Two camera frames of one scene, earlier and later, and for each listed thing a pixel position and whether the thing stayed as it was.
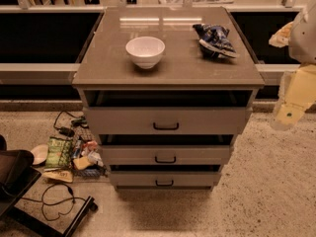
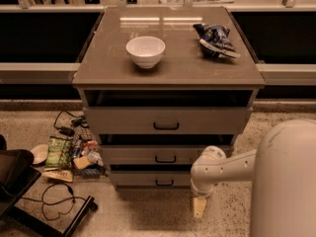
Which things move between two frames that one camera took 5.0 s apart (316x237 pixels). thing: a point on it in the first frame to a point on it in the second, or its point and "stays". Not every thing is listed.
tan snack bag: [63, 176] stays
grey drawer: [165, 180] stays
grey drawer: [165, 155] stays
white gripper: [304, 39] to [199, 191]
